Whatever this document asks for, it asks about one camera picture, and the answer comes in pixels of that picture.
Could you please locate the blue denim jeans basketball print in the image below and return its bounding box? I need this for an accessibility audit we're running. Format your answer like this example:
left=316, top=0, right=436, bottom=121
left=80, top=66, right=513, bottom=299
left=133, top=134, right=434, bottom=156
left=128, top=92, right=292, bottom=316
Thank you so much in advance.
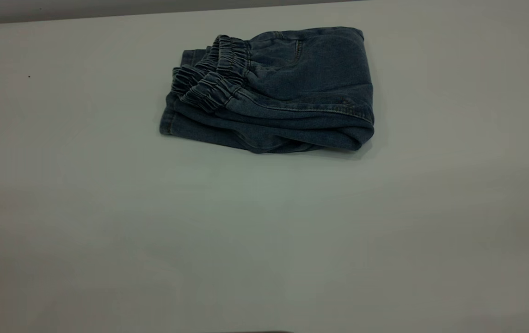
left=160, top=26, right=375, bottom=154

